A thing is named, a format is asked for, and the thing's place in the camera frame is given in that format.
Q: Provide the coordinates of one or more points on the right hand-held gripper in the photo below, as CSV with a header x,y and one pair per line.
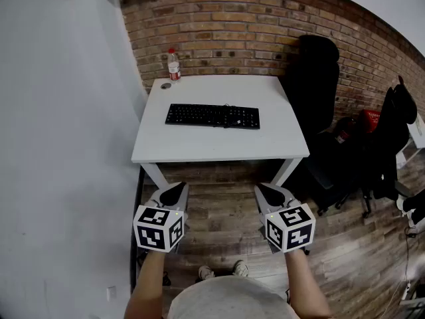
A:
x,y
292,234

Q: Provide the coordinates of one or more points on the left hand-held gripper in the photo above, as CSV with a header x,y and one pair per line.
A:
x,y
151,234

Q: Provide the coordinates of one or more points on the black keyboard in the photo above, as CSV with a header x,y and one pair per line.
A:
x,y
199,115

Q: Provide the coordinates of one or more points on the person's left forearm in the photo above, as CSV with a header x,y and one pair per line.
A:
x,y
147,284

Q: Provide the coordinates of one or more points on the person's right forearm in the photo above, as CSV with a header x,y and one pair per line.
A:
x,y
305,284

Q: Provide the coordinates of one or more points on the white table leg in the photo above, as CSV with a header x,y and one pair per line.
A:
x,y
287,171
154,174

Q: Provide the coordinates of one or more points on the person's right shoe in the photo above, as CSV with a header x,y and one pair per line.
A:
x,y
240,268

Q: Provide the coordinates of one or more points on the person's shoe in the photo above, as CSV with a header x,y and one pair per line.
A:
x,y
206,272
240,268

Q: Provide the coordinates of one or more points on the person's left shoe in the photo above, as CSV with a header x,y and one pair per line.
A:
x,y
206,272

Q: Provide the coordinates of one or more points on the person's grey shirt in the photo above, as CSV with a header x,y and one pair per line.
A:
x,y
229,301

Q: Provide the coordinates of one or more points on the grey round desk grommet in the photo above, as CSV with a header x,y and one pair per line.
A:
x,y
166,85

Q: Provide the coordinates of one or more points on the black office chair with headrest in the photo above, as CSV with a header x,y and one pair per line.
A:
x,y
313,88

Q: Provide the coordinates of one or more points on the clear red-capped water bottle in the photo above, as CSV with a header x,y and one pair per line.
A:
x,y
173,66

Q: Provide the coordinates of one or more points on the black chair with dark jacket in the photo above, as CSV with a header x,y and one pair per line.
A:
x,y
395,121

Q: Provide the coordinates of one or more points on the white table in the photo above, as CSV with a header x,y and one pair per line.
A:
x,y
419,131

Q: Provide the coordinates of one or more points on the white power strip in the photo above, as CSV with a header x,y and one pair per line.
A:
x,y
406,289

